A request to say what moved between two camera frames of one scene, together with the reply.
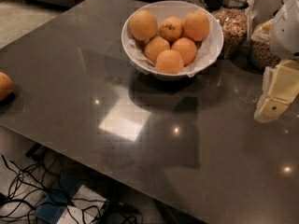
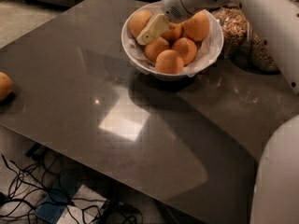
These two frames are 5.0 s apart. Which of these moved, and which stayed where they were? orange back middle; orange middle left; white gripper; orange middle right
Moved: white gripper
Stayed: orange middle right; orange back middle; orange middle left
